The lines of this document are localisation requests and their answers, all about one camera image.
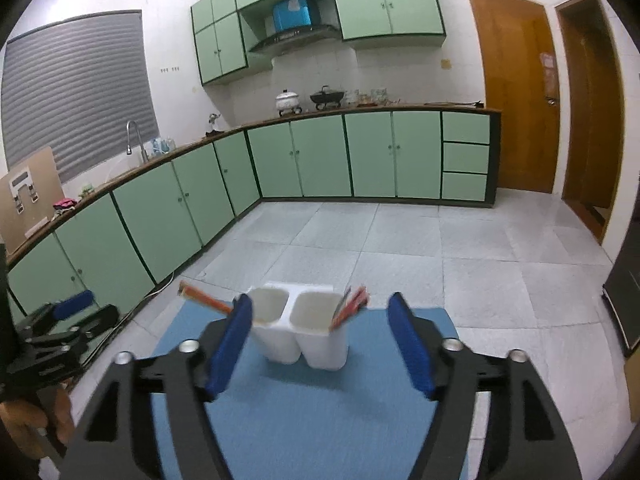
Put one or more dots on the green cabinet drawer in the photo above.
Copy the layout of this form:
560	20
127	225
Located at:
464	186
466	127
465	158

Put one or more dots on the grey window blind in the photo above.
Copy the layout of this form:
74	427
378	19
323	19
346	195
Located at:
80	95

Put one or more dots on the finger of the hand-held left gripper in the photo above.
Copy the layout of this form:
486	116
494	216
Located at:
72	305
97	322

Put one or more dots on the red chopstick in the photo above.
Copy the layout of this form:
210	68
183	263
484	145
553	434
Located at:
354	304
205	298

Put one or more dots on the brown cardboard box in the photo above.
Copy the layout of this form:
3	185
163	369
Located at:
633	390

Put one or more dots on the small kitchen appliance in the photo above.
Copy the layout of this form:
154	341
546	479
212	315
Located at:
214	125

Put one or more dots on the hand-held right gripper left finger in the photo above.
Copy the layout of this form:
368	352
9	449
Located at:
230	345

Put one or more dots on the black glass cabinet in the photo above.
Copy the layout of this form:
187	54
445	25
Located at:
625	305

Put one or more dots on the brown cardboard sheet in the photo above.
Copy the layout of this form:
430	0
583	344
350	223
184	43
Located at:
37	205

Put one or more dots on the plastic bottles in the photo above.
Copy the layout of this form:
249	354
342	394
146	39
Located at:
162	146

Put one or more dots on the white two-compartment utensil holder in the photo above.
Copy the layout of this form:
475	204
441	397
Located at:
320	340

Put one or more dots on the person's left hand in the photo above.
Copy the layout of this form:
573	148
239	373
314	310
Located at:
15	417

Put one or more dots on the range hood with blue cover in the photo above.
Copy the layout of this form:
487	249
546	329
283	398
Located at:
295	17

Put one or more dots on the white cooking pot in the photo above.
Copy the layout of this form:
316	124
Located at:
287	100

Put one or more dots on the wooden chopstick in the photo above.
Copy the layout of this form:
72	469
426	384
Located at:
339	314

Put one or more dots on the paper notice on door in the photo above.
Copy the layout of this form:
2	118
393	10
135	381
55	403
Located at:
548	75

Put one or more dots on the open wooden door frame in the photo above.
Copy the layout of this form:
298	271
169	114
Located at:
570	135

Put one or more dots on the metal kitchen faucet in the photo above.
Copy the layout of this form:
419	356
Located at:
135	140

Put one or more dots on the green base cabinets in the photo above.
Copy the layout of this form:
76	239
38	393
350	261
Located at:
320	160

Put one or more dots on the green wall cabinets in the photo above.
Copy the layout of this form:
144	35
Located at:
390	5

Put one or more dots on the blue table mat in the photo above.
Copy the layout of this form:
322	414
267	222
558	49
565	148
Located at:
310	420

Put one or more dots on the pink cloth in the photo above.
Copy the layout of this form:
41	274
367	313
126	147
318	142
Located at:
65	204

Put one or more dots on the group of glass jars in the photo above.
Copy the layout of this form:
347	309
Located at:
367	96

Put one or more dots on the closed wooden door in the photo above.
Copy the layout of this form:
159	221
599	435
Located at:
510	95

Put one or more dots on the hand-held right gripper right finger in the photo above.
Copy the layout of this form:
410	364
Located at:
410	345

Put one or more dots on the black wok with lid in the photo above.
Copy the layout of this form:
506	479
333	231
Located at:
326	96

